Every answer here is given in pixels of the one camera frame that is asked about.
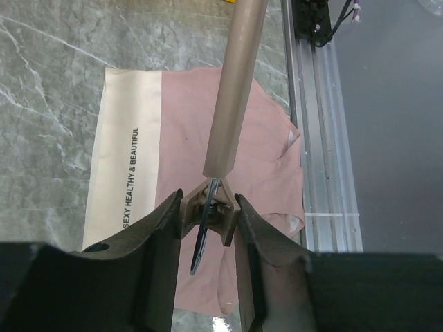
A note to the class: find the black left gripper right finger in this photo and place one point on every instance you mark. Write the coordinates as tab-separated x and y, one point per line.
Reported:
271	276

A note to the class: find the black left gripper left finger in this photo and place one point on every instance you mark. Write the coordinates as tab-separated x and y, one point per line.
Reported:
127	282

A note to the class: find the beige clip hanger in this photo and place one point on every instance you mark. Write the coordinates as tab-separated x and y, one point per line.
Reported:
212	205

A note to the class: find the pink and cream underwear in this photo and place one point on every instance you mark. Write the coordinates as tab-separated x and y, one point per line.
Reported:
151	140

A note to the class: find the aluminium rail frame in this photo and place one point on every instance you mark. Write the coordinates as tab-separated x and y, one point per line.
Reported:
316	108

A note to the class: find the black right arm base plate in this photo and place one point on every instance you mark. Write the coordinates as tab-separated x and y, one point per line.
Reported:
311	20

